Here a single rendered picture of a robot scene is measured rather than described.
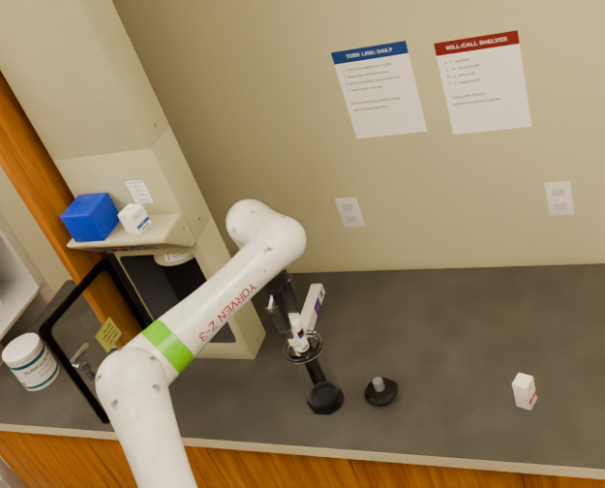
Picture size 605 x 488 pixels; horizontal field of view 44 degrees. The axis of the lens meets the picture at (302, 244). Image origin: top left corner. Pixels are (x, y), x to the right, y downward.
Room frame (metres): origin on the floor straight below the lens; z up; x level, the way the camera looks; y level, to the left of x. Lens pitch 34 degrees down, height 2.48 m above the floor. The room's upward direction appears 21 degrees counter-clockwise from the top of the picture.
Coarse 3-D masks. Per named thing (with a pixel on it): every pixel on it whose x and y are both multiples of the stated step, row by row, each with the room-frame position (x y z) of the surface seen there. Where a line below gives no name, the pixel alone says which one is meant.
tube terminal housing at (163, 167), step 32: (64, 160) 1.90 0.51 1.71; (96, 160) 1.85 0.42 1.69; (128, 160) 1.80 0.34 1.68; (160, 160) 1.77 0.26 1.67; (96, 192) 1.88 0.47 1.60; (128, 192) 1.82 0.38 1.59; (160, 192) 1.77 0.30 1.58; (192, 192) 1.82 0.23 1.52; (192, 224) 1.77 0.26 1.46; (224, 256) 1.83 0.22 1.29; (256, 320) 1.83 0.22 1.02; (224, 352) 1.80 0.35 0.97; (256, 352) 1.77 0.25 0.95
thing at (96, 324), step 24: (96, 264) 1.87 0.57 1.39; (96, 288) 1.83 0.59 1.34; (72, 312) 1.75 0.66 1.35; (96, 312) 1.80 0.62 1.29; (120, 312) 1.85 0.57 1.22; (72, 336) 1.71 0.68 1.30; (96, 336) 1.76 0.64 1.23; (120, 336) 1.82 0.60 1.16; (72, 360) 1.68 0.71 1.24; (96, 360) 1.73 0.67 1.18
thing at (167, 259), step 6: (156, 258) 1.88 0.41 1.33; (162, 258) 1.86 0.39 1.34; (168, 258) 1.84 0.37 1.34; (174, 258) 1.83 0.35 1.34; (180, 258) 1.83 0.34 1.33; (186, 258) 1.83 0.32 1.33; (192, 258) 1.83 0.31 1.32; (162, 264) 1.85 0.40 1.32; (168, 264) 1.84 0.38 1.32; (174, 264) 1.83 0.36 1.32
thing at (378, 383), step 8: (368, 384) 1.45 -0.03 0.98; (376, 384) 1.41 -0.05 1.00; (384, 384) 1.43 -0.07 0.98; (392, 384) 1.42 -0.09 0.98; (368, 392) 1.42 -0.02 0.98; (376, 392) 1.41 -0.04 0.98; (384, 392) 1.40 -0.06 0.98; (392, 392) 1.40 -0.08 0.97; (368, 400) 1.41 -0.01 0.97; (376, 400) 1.39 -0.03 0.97; (384, 400) 1.38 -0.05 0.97; (392, 400) 1.40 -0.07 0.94
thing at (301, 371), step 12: (312, 336) 1.51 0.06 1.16; (288, 348) 1.50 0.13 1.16; (312, 348) 1.52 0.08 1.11; (300, 360) 1.43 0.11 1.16; (312, 360) 1.44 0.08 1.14; (324, 360) 1.46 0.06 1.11; (300, 372) 1.45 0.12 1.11; (312, 372) 1.44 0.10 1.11; (324, 372) 1.45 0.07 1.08; (312, 384) 1.44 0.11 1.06; (324, 384) 1.44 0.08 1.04; (336, 384) 1.47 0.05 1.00; (312, 396) 1.45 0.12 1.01; (324, 396) 1.44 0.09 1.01; (336, 396) 1.45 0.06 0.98
